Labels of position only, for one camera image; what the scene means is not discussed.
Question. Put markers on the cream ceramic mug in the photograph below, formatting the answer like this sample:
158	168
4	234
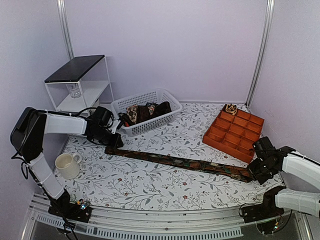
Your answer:
68	164

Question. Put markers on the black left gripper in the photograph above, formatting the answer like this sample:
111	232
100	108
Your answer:
114	144

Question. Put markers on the white shelf with black top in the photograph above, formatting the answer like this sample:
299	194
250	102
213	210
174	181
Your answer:
91	73

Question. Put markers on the clear drinking glass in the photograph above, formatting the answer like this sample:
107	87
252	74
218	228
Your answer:
74	90

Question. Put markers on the cream paisley tie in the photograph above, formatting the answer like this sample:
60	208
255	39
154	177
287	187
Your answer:
132	113

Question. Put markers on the black shiny tie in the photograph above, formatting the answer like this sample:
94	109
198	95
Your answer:
161	109

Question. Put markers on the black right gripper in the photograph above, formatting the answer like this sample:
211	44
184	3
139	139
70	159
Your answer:
251	167

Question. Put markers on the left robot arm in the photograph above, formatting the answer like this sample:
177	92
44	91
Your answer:
28	134

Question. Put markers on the rolled beige patterned tie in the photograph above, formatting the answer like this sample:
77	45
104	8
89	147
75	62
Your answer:
231	109

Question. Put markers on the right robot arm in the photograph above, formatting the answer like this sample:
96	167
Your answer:
268	163

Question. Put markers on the dark red patterned tie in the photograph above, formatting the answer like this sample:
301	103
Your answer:
144	113

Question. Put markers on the orange compartment tray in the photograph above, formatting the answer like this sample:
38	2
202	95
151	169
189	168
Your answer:
235	134

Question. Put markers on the metal front rail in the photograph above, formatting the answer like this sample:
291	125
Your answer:
125	224

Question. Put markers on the floral table mat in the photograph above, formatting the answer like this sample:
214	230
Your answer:
125	183

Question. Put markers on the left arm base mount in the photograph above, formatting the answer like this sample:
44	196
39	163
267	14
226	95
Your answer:
79	211

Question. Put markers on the green brown patterned tie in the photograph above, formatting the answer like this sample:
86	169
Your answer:
234	172

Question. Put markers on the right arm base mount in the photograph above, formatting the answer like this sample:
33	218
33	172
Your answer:
265	210

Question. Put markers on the white plastic basket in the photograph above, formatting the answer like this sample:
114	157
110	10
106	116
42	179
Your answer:
150	98

